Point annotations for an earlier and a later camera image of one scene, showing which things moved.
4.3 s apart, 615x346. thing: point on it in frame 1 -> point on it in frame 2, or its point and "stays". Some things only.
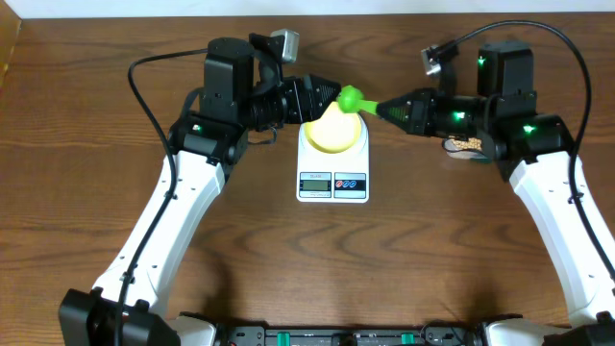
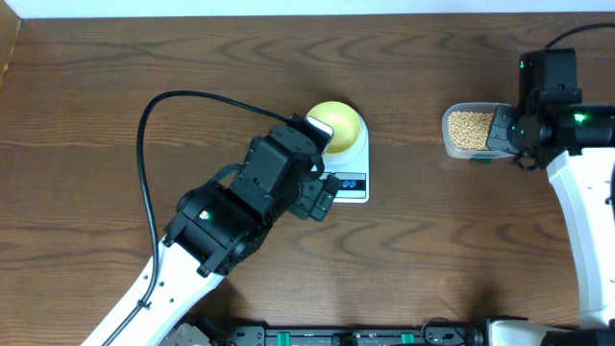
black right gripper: x=418 y=122 -> x=502 y=116
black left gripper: x=306 y=88 -> x=305 y=204
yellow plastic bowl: x=336 y=132 stays
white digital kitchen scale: x=332 y=178 stays
